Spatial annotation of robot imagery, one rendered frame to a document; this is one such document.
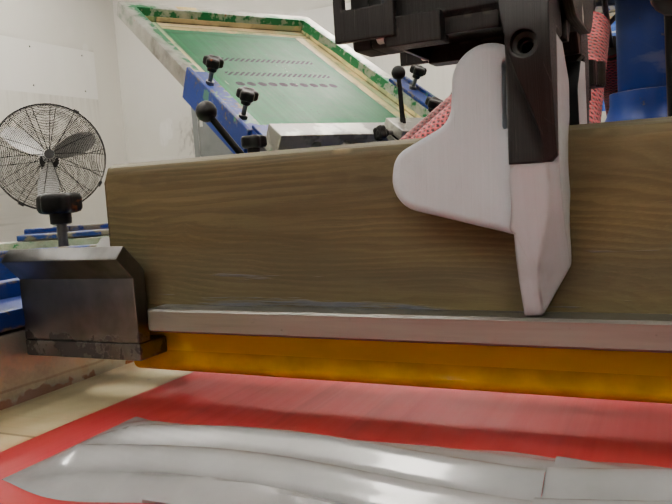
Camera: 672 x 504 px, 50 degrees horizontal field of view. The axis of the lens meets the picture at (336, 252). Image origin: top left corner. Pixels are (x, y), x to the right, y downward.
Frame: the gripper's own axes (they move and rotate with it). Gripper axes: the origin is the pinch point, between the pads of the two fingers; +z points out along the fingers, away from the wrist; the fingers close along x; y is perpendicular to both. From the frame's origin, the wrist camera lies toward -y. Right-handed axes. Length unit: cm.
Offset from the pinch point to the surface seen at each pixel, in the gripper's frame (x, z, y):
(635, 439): 1.2, 5.8, -2.3
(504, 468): 6.8, 5.1, 0.9
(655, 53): -80, -18, -1
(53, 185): -283, -13, 324
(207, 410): 2.1, 5.9, 15.1
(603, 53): -61, -16, 4
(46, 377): 1.6, 5.1, 25.2
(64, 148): -297, -34, 326
